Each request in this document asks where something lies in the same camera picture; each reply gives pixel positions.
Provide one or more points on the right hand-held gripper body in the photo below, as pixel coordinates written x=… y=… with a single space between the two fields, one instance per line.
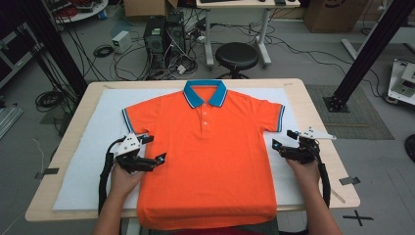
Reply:
x=305 y=153

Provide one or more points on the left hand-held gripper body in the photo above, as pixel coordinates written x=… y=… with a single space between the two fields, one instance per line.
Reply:
x=129 y=147

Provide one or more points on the orange polo shirt blue collar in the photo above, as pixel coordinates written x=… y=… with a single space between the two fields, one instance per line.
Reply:
x=208 y=163

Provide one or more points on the person's right hand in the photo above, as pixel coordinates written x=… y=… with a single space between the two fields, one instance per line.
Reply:
x=308 y=174

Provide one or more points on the person's left hand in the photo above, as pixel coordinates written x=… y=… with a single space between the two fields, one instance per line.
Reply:
x=124 y=182

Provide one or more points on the white foam mat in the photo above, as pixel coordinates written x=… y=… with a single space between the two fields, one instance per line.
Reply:
x=98 y=130

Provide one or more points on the grey tape strip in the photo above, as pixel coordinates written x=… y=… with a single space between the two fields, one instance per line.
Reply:
x=349 y=180
x=49 y=171

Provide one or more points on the thin wooden stick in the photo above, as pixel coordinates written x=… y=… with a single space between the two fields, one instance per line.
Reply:
x=339 y=197

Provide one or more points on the grey floor mat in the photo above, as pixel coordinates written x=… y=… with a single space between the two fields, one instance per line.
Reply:
x=359 y=124

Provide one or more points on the white power adapter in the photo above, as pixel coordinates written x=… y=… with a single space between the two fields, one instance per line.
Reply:
x=181 y=69

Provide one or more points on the black tape cross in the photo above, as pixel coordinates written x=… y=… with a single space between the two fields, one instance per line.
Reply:
x=358 y=218

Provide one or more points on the black round stool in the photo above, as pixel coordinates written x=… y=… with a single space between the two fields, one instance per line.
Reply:
x=237 y=55

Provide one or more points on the black computer tower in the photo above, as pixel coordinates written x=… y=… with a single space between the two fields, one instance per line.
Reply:
x=175 y=40
x=155 y=39

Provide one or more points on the small white box device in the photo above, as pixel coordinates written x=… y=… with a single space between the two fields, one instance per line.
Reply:
x=121 y=41

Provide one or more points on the black round base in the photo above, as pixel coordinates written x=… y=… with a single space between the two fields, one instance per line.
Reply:
x=411 y=148

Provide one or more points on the white desk with legs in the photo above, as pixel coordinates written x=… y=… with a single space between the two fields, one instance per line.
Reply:
x=208 y=39

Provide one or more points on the white machine with grey panel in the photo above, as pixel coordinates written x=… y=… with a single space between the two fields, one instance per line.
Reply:
x=403 y=83

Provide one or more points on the large brown cardboard box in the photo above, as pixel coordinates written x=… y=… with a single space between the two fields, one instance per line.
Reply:
x=332 y=16

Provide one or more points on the round white table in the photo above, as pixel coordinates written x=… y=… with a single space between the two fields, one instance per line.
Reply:
x=91 y=13

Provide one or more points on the grey metal rack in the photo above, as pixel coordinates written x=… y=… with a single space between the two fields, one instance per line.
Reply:
x=14 y=62

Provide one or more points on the black metal frame post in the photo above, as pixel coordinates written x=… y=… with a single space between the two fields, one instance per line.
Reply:
x=58 y=45
x=368 y=49

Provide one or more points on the silver metal rail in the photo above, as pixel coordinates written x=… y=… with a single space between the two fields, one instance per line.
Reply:
x=8 y=120

